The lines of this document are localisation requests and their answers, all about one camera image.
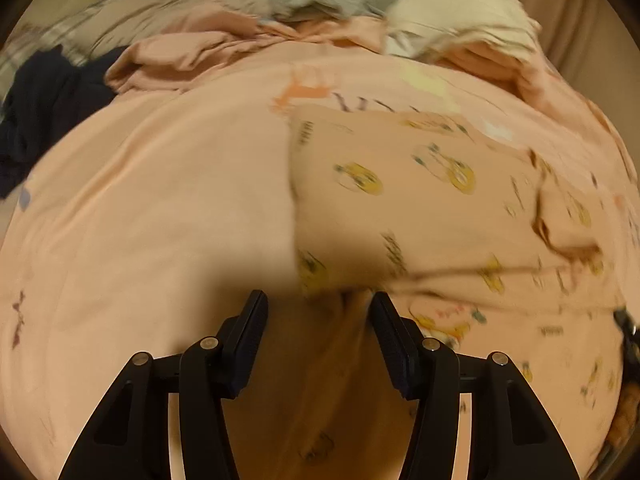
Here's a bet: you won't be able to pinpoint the beige curtain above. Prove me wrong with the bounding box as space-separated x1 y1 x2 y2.
465 0 608 61

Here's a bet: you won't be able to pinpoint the crumpled pink cloth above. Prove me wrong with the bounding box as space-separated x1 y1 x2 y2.
104 2 393 95

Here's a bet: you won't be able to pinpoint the plaid bedding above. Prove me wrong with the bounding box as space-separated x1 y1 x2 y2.
0 0 281 88

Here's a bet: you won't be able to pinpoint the pink cartoon print garment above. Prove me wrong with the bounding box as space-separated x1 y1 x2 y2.
286 105 636 471

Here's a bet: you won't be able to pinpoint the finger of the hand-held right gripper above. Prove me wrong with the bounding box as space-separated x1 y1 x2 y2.
613 309 640 361

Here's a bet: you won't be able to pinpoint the pink printed bed sheet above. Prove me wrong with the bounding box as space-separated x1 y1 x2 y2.
0 52 633 480

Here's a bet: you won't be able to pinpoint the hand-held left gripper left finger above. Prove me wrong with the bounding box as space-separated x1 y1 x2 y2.
57 289 271 480

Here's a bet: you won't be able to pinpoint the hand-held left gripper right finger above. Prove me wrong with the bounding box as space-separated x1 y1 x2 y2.
367 290 583 480

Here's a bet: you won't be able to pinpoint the navy blue clothes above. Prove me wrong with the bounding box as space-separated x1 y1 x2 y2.
0 45 132 200

